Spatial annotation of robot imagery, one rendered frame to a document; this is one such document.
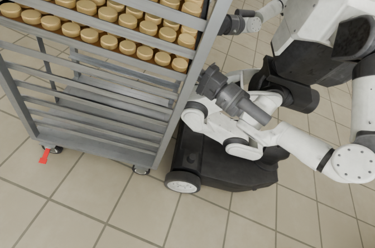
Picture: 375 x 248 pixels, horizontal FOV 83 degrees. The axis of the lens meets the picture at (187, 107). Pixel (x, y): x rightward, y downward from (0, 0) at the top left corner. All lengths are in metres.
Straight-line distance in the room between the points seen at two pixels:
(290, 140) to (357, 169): 0.14
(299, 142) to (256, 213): 0.94
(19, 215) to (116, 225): 0.43
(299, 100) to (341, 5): 0.41
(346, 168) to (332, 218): 1.30
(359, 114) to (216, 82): 0.34
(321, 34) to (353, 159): 0.33
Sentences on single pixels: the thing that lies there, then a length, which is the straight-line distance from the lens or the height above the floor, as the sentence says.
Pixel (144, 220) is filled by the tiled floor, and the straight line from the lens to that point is 1.24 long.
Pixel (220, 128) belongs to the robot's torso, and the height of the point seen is 0.38.
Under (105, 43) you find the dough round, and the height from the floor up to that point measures 0.79.
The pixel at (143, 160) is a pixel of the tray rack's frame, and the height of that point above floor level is 0.15.
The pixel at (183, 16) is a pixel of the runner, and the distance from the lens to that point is 0.55.
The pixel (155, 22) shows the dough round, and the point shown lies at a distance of 0.68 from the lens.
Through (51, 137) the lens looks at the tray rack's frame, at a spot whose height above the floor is 0.15.
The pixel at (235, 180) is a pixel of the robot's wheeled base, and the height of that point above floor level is 0.17.
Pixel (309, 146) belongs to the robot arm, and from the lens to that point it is 0.59.
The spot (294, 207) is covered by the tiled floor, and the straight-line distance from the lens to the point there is 1.66.
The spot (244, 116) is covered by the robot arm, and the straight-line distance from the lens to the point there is 0.64.
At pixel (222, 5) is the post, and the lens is 0.50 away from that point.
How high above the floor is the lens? 1.22
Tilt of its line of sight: 49 degrees down
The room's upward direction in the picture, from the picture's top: 25 degrees clockwise
